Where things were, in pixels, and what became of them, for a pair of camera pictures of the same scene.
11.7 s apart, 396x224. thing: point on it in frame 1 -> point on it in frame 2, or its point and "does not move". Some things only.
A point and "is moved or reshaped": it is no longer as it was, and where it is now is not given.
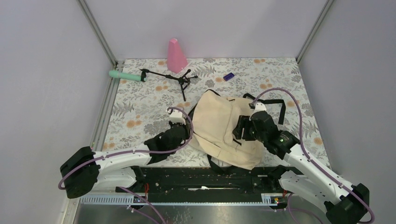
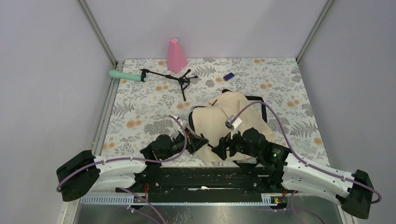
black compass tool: x=184 y=80 does not move
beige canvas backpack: x=211 y=127 is moved or reshaped
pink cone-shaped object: x=176 y=59 does not move
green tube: x=116 y=74 does not move
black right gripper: x=244 y=121 -> x=224 y=143
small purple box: x=228 y=76 does not move
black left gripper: x=187 y=126 -> x=194 y=141
